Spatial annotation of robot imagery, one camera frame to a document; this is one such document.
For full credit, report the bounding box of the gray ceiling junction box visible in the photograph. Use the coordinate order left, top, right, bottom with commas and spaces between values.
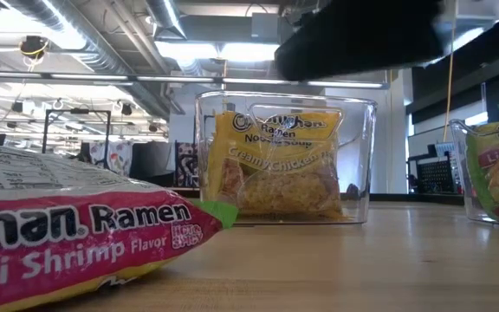
250, 11, 283, 45

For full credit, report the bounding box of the hanging cord reel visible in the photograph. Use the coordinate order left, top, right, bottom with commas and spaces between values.
18, 33, 50, 61

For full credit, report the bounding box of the clear plastic storage bin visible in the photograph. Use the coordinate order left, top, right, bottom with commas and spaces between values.
450, 117, 499, 230
194, 89, 379, 226

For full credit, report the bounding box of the black metal rack frame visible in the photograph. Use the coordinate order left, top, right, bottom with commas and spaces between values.
40, 107, 113, 169

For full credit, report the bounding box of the bright ceiling light panel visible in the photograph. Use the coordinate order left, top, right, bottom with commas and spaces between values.
156, 40, 280, 62

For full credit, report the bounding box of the yellow hanging cord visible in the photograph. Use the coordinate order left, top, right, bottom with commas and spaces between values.
443, 25, 457, 142

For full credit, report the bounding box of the black pegboard rack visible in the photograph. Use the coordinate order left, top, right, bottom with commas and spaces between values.
406, 141, 465, 195

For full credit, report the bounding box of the white patterned fabric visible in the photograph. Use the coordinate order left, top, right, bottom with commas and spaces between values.
88, 140, 134, 178

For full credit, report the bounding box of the dark gray fabric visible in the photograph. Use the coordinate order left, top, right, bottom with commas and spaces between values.
130, 140, 177, 188

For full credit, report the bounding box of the white ceiling air unit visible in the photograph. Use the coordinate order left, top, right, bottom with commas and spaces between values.
431, 0, 499, 69

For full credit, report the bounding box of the long linear ceiling light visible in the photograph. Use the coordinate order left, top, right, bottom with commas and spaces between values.
0, 71, 392, 91

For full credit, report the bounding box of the yellow Maruchan creamy chicken pack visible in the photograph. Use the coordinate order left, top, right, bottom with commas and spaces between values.
205, 109, 347, 221

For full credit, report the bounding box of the dark patterned fabric panel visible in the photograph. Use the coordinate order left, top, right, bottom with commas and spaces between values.
175, 141, 198, 187

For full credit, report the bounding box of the silver spiral ventilation duct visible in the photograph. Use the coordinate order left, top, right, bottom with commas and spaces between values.
145, 0, 188, 41

